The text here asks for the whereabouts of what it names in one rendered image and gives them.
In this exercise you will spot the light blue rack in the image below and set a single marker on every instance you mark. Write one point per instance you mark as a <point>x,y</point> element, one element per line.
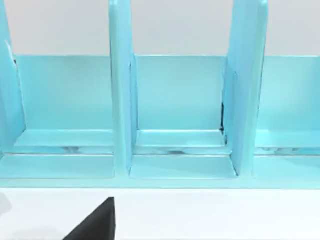
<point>175,100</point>

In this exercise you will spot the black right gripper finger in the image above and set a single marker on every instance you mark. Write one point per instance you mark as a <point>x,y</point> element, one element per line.
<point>100,222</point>

